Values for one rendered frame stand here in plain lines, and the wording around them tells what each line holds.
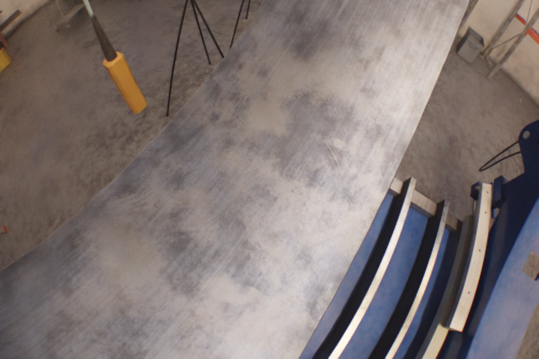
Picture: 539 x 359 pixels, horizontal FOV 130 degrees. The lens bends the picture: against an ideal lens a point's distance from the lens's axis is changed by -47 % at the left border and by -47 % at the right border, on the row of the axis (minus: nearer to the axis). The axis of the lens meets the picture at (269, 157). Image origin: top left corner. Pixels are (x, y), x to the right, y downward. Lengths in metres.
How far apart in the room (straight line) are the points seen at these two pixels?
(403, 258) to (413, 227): 0.24
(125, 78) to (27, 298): 0.83
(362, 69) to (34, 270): 1.10
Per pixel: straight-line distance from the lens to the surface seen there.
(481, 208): 1.97
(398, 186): 1.76
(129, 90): 1.07
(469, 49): 5.78
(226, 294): 0.58
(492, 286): 1.77
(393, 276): 1.70
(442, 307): 1.82
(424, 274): 1.67
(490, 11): 6.95
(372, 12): 0.89
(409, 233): 1.80
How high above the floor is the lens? 2.00
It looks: 63 degrees down
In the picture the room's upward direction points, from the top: 8 degrees clockwise
